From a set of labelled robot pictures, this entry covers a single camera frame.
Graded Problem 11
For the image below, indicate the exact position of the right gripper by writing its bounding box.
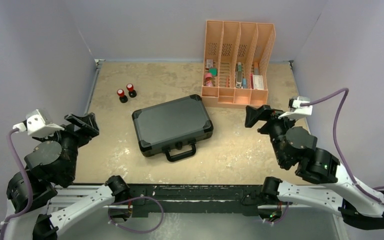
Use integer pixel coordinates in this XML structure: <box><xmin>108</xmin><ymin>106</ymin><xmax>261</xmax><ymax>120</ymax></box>
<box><xmin>243</xmin><ymin>105</ymin><xmax>298</xmax><ymax>166</ymax></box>

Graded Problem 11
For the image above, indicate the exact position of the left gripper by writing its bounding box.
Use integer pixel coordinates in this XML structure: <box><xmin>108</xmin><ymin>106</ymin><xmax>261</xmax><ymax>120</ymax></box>
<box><xmin>38</xmin><ymin>112</ymin><xmax>100</xmax><ymax>182</ymax></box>

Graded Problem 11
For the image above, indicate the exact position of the black poker case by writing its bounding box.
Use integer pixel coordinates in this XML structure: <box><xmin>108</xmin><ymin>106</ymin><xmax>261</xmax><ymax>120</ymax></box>
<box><xmin>132</xmin><ymin>94</ymin><xmax>214</xmax><ymax>162</ymax></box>

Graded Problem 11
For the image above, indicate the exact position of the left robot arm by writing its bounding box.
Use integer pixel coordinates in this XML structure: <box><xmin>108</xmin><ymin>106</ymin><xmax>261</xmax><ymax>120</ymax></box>
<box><xmin>0</xmin><ymin>109</ymin><xmax>130</xmax><ymax>240</ymax></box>

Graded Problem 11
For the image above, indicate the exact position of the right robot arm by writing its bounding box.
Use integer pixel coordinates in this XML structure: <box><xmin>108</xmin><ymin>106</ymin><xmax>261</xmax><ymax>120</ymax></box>
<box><xmin>244</xmin><ymin>105</ymin><xmax>384</xmax><ymax>230</ymax></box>

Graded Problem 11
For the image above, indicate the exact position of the white red box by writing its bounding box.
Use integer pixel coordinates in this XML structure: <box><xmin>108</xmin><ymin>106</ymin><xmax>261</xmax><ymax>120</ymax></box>
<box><xmin>251</xmin><ymin>74</ymin><xmax>265</xmax><ymax>90</ymax></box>

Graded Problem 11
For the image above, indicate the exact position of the red black small bottle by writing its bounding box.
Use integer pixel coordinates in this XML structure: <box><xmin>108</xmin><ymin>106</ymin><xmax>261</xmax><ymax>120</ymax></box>
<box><xmin>116</xmin><ymin>89</ymin><xmax>128</xmax><ymax>104</ymax></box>

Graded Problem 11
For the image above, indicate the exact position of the pink tape roll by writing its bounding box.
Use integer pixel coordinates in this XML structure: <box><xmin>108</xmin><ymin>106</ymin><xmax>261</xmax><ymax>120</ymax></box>
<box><xmin>203</xmin><ymin>72</ymin><xmax>214</xmax><ymax>87</ymax></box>

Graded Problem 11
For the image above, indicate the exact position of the orange desk organizer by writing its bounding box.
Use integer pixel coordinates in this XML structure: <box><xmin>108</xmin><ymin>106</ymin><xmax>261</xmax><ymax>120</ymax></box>
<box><xmin>201</xmin><ymin>20</ymin><xmax>276</xmax><ymax>109</ymax></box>

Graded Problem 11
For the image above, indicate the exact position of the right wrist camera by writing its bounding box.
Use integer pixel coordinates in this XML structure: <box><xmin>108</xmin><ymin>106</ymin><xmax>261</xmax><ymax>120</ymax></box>
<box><xmin>278</xmin><ymin>96</ymin><xmax>313</xmax><ymax>121</ymax></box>

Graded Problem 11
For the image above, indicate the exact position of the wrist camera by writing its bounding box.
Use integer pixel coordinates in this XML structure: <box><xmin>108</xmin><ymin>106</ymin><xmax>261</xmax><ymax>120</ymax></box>
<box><xmin>278</xmin><ymin>96</ymin><xmax>313</xmax><ymax>121</ymax></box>
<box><xmin>12</xmin><ymin>108</ymin><xmax>64</xmax><ymax>138</ymax></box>

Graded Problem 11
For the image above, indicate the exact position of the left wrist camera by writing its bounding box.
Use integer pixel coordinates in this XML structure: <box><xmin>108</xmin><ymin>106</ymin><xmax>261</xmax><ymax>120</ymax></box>
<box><xmin>12</xmin><ymin>108</ymin><xmax>64</xmax><ymax>138</ymax></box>

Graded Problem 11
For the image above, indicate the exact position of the black aluminium base frame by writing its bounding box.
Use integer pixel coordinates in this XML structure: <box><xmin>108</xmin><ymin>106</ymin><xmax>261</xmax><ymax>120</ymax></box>
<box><xmin>47</xmin><ymin>177</ymin><xmax>340</xmax><ymax>220</ymax></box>

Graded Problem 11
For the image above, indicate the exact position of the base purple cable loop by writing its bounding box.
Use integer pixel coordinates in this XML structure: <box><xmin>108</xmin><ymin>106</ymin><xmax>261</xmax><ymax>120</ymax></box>
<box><xmin>107</xmin><ymin>192</ymin><xmax>166</xmax><ymax>234</ymax></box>

